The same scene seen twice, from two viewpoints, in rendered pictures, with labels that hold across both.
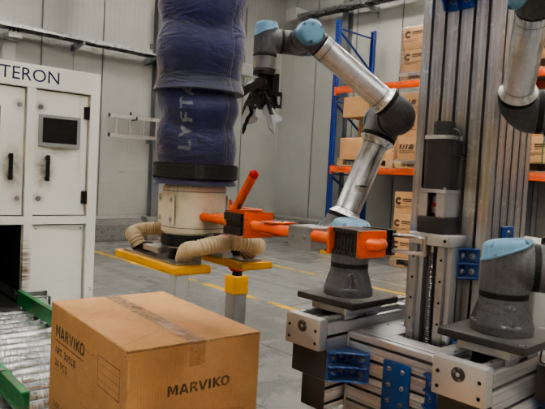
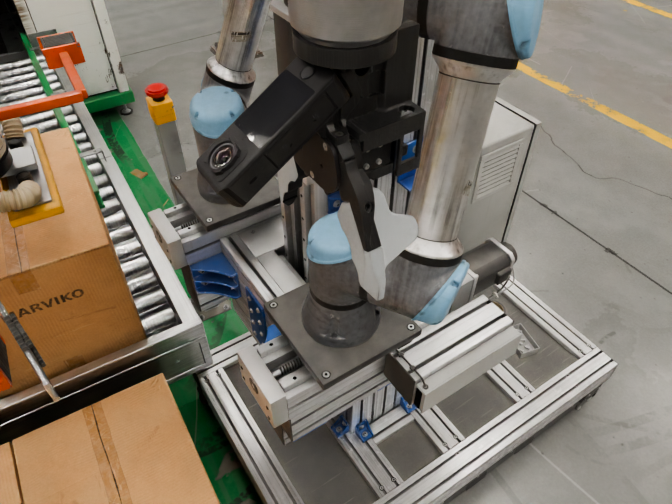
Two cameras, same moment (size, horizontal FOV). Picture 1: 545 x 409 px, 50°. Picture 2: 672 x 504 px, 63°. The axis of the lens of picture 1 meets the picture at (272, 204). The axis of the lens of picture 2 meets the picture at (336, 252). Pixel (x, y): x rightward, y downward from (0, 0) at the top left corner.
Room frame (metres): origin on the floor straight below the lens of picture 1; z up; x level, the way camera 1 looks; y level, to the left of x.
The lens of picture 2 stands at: (0.77, -0.69, 1.87)
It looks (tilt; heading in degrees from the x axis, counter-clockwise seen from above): 44 degrees down; 9
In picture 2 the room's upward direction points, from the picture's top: straight up
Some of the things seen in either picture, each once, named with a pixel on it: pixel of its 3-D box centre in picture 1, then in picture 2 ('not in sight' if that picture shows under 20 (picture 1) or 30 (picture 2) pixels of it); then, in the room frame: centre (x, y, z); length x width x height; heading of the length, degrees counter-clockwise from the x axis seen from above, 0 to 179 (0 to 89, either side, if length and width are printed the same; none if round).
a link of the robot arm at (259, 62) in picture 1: (263, 65); not in sight; (1.87, 0.05, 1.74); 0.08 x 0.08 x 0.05
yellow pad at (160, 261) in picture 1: (160, 254); not in sight; (1.50, 0.28, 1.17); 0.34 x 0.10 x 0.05; 39
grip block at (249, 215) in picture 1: (248, 223); not in sight; (1.37, 0.05, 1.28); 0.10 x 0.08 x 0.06; 129
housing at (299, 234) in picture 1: (310, 236); not in sight; (1.20, -0.08, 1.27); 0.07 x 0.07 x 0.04; 39
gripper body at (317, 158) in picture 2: not in sight; (352, 105); (1.14, -0.64, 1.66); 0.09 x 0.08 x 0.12; 133
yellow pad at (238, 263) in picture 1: (221, 251); (22, 167); (1.62, 0.14, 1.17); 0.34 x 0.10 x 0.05; 39
